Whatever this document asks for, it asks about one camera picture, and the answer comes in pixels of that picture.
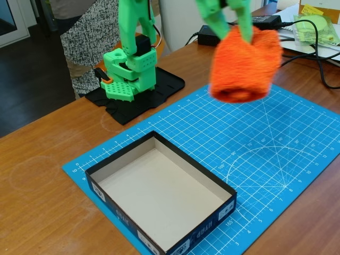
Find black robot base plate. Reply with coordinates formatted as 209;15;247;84
84;66;186;126

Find person in speckled top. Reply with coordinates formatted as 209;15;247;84
49;0;160;99

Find black-rimmed cardboard box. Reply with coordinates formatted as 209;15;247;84
84;130;237;255

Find black power adapter white label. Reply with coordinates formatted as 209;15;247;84
251;14;283;30

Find orange fluffy towel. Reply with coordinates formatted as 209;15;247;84
208;25;283;104

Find plastic bag with green pads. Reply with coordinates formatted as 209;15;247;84
292;13;340;47

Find brown box yellow sticker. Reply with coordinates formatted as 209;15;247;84
299;0;340;17

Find blue cutting mat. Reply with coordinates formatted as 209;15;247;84
62;84;340;255

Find black adapter input cable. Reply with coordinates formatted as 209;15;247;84
184;31;200;47

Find orange and black clamp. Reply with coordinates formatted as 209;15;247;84
94;67;113;84

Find red white black servo wire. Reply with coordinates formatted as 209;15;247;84
147;0;163;50

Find black adapter output cable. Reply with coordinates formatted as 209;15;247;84
281;39;340;58

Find white framed glass door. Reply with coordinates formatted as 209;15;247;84
0;0;30;49

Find black power adapter blue light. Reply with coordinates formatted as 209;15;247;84
197;24;223;47

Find white paper stack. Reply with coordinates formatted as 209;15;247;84
276;2;340;66

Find black long power cable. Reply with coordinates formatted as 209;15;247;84
277;18;340;90

